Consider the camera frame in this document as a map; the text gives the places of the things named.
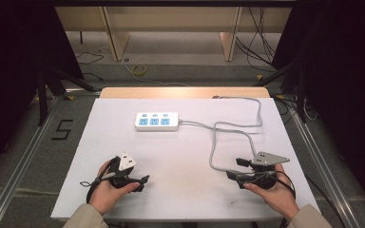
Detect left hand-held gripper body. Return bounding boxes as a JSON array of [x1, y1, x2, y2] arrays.
[[108, 151, 144, 190]]

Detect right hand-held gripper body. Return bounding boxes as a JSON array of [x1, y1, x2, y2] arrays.
[[238, 151, 291, 190]]

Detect grey power strip cable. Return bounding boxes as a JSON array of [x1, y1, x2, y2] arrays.
[[178, 95, 264, 175]]

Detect person's left hand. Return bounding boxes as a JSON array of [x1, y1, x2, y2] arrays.
[[88, 160, 141, 217]]

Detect person's right hand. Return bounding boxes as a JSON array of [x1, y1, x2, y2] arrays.
[[243, 162, 300, 222]]

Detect white power strip blue sockets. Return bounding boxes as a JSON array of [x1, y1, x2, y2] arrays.
[[134, 111, 181, 132]]

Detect black metal stand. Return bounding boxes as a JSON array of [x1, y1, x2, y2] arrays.
[[253, 58, 310, 124], [35, 65, 97, 127]]

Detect yellow tape roll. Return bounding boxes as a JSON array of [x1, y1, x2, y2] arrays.
[[130, 64, 147, 77]]

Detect wooden desk with legs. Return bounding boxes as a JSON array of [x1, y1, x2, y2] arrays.
[[54, 6, 293, 63]]

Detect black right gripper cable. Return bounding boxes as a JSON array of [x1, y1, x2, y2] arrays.
[[274, 170, 348, 228]]

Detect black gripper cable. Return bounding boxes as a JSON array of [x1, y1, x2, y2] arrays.
[[274, 170, 348, 228], [79, 158, 118, 204]]

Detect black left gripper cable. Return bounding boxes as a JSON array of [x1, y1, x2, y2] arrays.
[[79, 158, 118, 204]]

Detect metal floor rail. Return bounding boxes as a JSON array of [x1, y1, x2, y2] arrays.
[[288, 108, 364, 228], [0, 94, 65, 228]]

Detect black floor cable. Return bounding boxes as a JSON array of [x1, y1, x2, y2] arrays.
[[75, 51, 106, 82]]

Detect bundle of black cables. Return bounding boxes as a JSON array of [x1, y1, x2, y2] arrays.
[[235, 6, 287, 74]]

